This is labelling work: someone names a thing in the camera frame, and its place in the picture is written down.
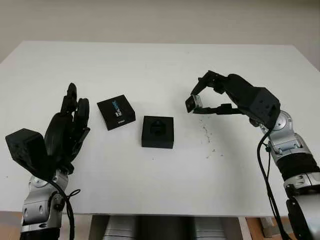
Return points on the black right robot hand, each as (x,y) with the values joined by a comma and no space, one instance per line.
(240,92)

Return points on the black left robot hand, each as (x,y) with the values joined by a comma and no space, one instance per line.
(62,135)

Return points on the small silver cube camera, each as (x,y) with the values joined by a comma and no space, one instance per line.
(193,103)

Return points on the black RealSense box lid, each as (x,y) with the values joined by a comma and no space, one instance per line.
(116,112)

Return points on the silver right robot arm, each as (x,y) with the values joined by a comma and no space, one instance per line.
(295,155)

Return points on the white table leg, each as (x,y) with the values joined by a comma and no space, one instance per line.
(236,230)
(98,228)

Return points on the silver left robot thigh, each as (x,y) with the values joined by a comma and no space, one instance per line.
(120,230)

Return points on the black robot waist column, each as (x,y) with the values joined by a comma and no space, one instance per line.
(165,228)

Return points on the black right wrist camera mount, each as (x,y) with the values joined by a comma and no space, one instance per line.
(265,105)

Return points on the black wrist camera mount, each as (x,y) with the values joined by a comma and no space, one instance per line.
(23,147)
(265,105)

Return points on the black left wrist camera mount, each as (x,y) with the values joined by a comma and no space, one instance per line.
(23,147)

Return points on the black camera box base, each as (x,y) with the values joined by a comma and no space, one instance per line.
(157,135)

